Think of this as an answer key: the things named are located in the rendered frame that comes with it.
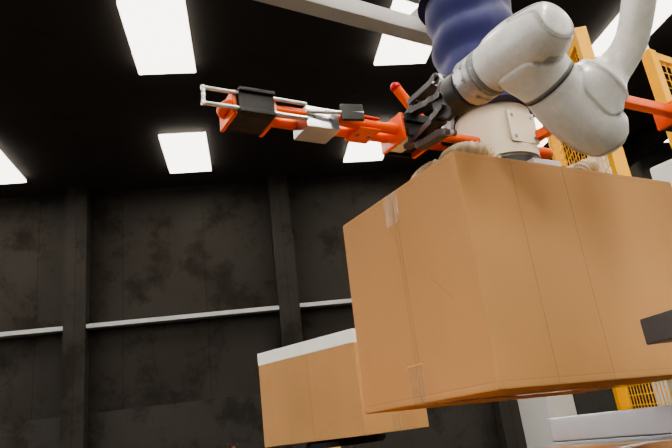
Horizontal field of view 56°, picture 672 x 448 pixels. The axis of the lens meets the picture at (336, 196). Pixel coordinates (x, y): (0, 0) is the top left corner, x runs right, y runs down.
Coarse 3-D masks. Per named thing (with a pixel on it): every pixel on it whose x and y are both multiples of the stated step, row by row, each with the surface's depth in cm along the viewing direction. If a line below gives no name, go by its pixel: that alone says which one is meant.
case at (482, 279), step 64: (448, 192) 110; (512, 192) 113; (576, 192) 122; (640, 192) 132; (384, 256) 126; (448, 256) 109; (512, 256) 107; (576, 256) 115; (640, 256) 124; (384, 320) 124; (448, 320) 107; (512, 320) 102; (576, 320) 109; (384, 384) 122; (448, 384) 106; (512, 384) 97; (576, 384) 107
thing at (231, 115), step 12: (228, 96) 114; (276, 108) 115; (228, 120) 113; (240, 120) 113; (252, 120) 114; (264, 120) 114; (276, 120) 115; (240, 132) 117; (252, 132) 118; (264, 132) 118
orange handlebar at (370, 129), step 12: (288, 108) 117; (636, 108) 130; (648, 108) 131; (660, 108) 132; (288, 120) 121; (372, 120) 126; (348, 132) 127; (360, 132) 125; (372, 132) 126; (384, 132) 127; (396, 132) 128; (540, 132) 138; (552, 156) 150
